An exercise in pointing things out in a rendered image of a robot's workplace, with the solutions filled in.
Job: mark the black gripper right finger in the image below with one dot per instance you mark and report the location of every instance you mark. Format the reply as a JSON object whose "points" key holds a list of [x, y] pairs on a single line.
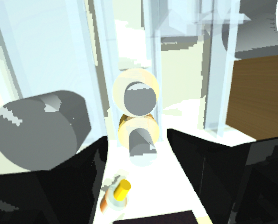
{"points": [[219, 173]]}

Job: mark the yellow block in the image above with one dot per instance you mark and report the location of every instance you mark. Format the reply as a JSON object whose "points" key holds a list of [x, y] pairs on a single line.
{"points": [[253, 100]]}

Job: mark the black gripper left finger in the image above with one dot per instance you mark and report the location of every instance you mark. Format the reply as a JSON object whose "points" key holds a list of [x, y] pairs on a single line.
{"points": [[67, 194]]}

